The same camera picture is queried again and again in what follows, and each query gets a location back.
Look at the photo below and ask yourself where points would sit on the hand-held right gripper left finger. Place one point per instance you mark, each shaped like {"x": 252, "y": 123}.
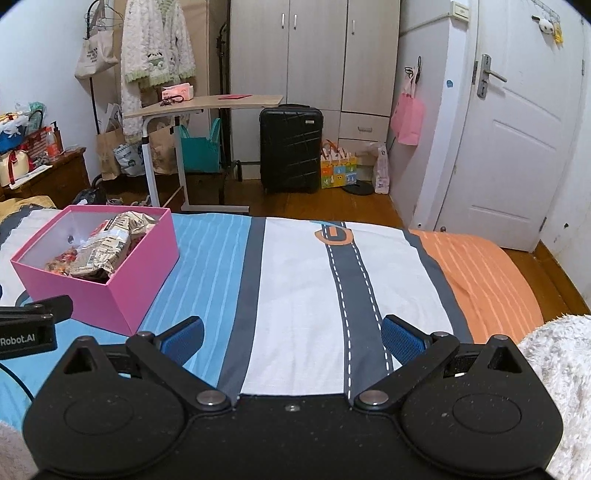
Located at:
{"x": 184, "y": 338}

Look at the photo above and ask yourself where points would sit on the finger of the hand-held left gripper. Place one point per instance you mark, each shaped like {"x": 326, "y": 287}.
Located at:
{"x": 46, "y": 308}

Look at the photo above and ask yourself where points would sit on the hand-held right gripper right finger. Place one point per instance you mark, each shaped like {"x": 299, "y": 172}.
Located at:
{"x": 401, "y": 338}

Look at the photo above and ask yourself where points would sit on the clear bag of mixed nuts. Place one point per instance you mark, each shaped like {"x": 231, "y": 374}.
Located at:
{"x": 60, "y": 265}

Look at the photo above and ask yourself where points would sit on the pink cardboard box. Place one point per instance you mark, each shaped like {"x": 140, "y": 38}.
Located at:
{"x": 134, "y": 277}

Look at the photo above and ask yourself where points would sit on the large cream snack bag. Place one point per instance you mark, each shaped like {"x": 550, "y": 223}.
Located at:
{"x": 108, "y": 242}

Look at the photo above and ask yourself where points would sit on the yellow pillow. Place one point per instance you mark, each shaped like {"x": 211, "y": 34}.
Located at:
{"x": 27, "y": 205}

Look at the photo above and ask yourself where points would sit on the black bag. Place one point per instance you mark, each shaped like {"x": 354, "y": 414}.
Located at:
{"x": 87, "y": 196}

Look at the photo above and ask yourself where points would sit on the wooden nightstand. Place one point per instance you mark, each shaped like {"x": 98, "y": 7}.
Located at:
{"x": 60, "y": 180}

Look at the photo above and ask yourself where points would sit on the pair of grey shoes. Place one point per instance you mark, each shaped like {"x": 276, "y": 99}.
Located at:
{"x": 131, "y": 201}

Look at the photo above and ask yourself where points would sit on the dark round stand base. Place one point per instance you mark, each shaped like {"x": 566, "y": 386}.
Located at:
{"x": 358, "y": 189}

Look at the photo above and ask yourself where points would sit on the red packaged bottle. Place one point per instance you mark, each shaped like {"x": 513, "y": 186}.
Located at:
{"x": 44, "y": 143}

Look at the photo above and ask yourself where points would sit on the brown paper bag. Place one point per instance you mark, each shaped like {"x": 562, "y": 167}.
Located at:
{"x": 162, "y": 152}
{"x": 108, "y": 154}

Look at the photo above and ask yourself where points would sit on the pink patterned plastic bag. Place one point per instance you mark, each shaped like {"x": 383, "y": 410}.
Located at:
{"x": 382, "y": 173}

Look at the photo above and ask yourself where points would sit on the white green-printed bag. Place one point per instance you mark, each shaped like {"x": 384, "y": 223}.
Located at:
{"x": 129, "y": 161}

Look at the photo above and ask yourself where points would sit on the fluffy white blanket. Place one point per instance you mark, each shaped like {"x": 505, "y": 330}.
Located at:
{"x": 563, "y": 392}

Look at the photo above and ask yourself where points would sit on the colourful gift bag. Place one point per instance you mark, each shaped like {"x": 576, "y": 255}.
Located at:
{"x": 339, "y": 170}

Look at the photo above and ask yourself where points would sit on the teal tote bag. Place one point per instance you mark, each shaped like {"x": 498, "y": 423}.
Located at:
{"x": 198, "y": 152}

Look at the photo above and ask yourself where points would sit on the black suitcase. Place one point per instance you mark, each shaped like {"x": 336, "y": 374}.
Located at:
{"x": 291, "y": 147}

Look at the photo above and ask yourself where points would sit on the pink hanging bag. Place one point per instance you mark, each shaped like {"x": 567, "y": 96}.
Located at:
{"x": 408, "y": 120}

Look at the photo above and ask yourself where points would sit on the white door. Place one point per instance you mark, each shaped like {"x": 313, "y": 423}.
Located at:
{"x": 512, "y": 138}

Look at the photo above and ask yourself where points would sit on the pink tissue box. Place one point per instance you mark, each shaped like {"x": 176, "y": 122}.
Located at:
{"x": 178, "y": 91}

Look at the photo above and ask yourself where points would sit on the red booklet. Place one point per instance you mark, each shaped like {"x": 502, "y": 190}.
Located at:
{"x": 235, "y": 96}

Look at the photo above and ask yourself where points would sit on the canvas tote bag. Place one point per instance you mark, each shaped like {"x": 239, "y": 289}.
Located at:
{"x": 94, "y": 55}

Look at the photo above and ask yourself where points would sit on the fluffy white green jacket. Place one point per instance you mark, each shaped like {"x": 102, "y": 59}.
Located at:
{"x": 157, "y": 50}

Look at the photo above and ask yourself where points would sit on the light wooden wardrobe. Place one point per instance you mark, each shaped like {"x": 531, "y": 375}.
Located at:
{"x": 318, "y": 55}

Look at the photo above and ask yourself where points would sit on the small plush toy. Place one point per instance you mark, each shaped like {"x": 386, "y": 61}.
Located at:
{"x": 547, "y": 25}

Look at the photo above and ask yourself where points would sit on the white frame side table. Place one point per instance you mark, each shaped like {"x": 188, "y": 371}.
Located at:
{"x": 184, "y": 104}

